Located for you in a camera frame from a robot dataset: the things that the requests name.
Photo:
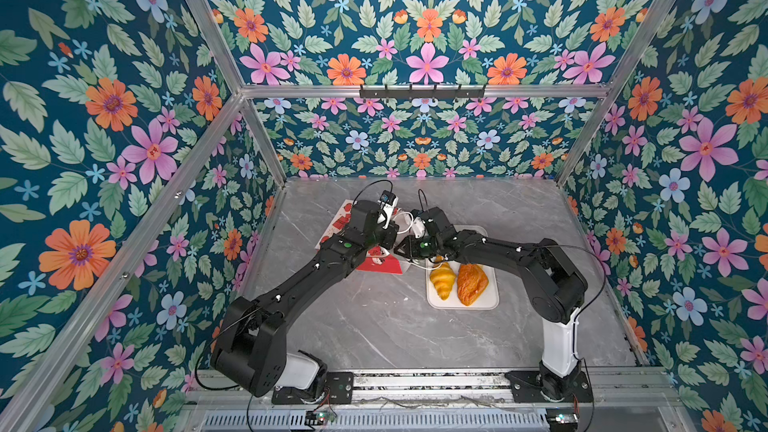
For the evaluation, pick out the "left circuit board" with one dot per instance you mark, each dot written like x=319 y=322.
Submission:
x=315 y=419

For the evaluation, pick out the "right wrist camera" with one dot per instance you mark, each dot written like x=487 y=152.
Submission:
x=417 y=228

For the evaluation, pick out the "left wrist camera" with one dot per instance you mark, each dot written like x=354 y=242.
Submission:
x=387 y=205

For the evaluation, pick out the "orange fake pretzel bread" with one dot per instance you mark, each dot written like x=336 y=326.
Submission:
x=472 y=282

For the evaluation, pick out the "right circuit board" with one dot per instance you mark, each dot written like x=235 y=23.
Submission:
x=562 y=421

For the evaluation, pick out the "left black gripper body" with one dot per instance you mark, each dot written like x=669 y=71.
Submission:
x=382 y=235

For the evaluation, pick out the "fake croissant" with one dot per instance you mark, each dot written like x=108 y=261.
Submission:
x=443 y=279

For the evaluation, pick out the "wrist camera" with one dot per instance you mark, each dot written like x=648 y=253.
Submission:
x=417 y=228
x=387 y=205

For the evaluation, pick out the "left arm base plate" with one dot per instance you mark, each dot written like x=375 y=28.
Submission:
x=335 y=388

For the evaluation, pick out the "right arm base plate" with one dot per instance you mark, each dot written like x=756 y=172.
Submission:
x=528 y=386

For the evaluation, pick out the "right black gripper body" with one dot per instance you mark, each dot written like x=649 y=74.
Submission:
x=423 y=247

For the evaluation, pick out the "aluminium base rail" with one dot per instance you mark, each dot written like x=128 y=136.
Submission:
x=405 y=386

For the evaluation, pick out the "white rectangular tray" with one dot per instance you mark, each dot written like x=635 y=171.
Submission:
x=489 y=300

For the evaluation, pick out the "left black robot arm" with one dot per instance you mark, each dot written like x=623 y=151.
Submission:
x=251 y=347

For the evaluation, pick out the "circuit board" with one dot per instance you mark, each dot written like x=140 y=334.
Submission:
x=315 y=419
x=562 y=421

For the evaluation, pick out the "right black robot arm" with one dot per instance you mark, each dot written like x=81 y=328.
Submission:
x=553 y=284

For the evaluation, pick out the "black hook rail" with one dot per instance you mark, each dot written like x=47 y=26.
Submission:
x=439 y=92

